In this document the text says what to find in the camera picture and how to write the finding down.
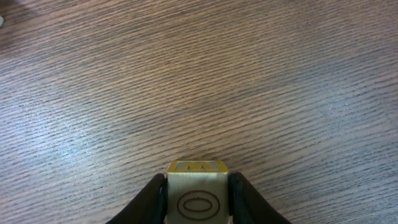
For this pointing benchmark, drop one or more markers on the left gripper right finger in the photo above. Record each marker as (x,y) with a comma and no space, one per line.
(247,206)

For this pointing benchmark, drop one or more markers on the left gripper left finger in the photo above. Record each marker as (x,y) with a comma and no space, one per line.
(149,206)

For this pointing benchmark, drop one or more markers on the white teal-edged block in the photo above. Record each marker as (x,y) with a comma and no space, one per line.
(197,192)

